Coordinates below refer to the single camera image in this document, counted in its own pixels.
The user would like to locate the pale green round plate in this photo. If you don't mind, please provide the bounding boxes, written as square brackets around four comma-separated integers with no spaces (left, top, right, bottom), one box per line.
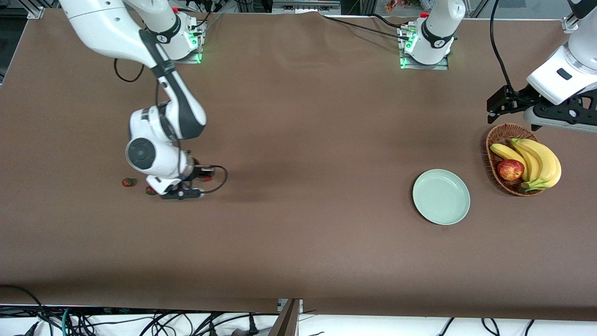
[412,169,471,226]

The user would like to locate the brown wicker basket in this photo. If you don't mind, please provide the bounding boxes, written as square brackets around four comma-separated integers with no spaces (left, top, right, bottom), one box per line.
[486,123,546,197]

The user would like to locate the red apple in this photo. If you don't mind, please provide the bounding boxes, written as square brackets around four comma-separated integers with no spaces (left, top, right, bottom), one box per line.
[497,159,525,182]

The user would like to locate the yellow banana bunch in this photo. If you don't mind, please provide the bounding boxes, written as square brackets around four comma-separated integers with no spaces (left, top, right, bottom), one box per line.
[490,138,562,192]

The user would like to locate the large table cover sheet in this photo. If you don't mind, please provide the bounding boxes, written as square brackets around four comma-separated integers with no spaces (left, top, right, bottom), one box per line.
[0,8,597,322]

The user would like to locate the red orange small items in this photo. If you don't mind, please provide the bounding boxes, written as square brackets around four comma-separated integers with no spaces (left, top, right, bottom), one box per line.
[385,0,423,14]

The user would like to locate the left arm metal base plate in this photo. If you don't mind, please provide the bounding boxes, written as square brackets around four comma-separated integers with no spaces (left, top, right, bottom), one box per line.
[399,26,450,70]

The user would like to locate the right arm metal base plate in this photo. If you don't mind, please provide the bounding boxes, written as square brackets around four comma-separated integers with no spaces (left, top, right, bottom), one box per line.
[153,21,203,65]

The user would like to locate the short black base cable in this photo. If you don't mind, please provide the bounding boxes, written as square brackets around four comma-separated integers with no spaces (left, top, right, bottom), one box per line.
[371,13,406,28]

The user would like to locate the long black base cable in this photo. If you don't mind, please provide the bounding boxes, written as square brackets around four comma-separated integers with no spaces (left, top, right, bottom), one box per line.
[322,15,411,41]

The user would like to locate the metal frame post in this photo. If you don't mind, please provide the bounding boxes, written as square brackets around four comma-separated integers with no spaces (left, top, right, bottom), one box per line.
[268,298,304,336]

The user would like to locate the thick black floor cable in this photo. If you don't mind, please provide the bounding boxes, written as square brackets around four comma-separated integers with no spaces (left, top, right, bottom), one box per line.
[0,284,53,336]

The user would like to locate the aluminium frame beam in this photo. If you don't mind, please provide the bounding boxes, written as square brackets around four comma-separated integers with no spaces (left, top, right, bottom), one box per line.
[272,0,342,14]

